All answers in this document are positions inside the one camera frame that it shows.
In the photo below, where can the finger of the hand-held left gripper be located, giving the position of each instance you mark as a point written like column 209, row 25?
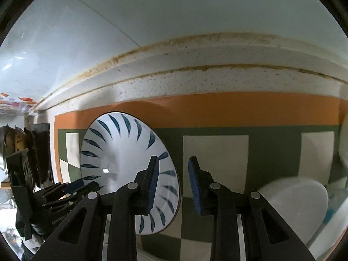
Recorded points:
column 78, row 193
column 74, row 186

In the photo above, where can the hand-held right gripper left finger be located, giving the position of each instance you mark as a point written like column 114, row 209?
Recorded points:
column 153, row 187

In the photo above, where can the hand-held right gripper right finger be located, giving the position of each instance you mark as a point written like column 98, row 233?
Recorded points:
column 193, row 186

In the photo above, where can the blue leaf patterned plate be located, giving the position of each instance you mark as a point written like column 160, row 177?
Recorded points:
column 122, row 146

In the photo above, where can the blue patterned white bowl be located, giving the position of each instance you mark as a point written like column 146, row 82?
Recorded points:
column 335, row 214

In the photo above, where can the black stove top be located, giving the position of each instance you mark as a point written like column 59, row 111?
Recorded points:
column 40, row 152

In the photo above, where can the metal wok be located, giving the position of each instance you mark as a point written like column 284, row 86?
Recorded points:
column 12, row 138

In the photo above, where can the green white checkered mat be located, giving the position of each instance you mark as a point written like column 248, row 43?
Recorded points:
column 217, row 108

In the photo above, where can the colourful wall stickers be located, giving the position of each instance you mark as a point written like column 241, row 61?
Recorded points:
column 16, row 103

